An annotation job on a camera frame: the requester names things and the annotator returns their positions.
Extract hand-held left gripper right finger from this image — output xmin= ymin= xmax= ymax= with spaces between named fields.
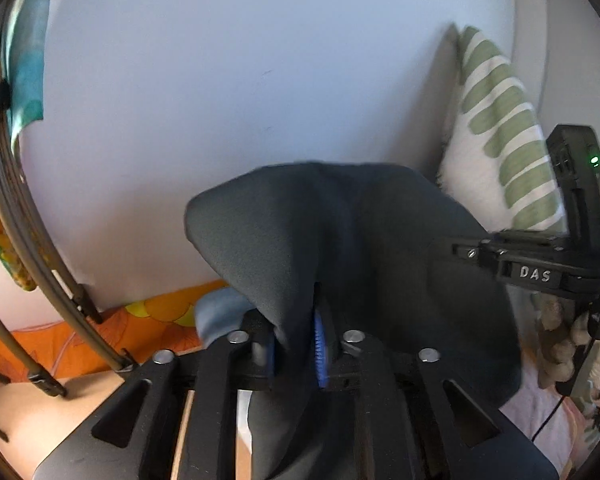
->
xmin=312 ymin=305 xmax=556 ymax=480

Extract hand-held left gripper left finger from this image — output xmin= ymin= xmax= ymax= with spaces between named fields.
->
xmin=32 ymin=310 xmax=281 ymax=480

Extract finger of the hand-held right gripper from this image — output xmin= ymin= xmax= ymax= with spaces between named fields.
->
xmin=451 ymin=241 xmax=503 ymax=278

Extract dark grey pants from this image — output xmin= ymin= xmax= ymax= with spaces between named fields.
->
xmin=184 ymin=161 xmax=523 ymax=480

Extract person's right hand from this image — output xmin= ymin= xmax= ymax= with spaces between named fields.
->
xmin=531 ymin=292 xmax=593 ymax=390

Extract light blue folded cloth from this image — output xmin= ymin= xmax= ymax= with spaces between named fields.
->
xmin=194 ymin=287 xmax=261 ymax=348

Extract green striped white pillow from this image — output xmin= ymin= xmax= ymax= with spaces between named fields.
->
xmin=437 ymin=25 xmax=568 ymax=233

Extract orange floral bed sheet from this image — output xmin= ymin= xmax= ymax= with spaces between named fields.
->
xmin=0 ymin=280 xmax=231 ymax=386

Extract light printed blanket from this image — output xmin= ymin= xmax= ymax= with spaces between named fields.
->
xmin=500 ymin=355 xmax=600 ymax=480

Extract orange green floral hanging cloth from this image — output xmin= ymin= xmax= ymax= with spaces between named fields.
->
xmin=0 ymin=180 xmax=37 ymax=292

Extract teal hanging cloth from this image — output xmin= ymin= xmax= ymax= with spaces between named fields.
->
xmin=2 ymin=0 xmax=53 ymax=153

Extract thin black cable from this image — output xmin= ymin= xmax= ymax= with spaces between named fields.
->
xmin=531 ymin=300 xmax=600 ymax=443

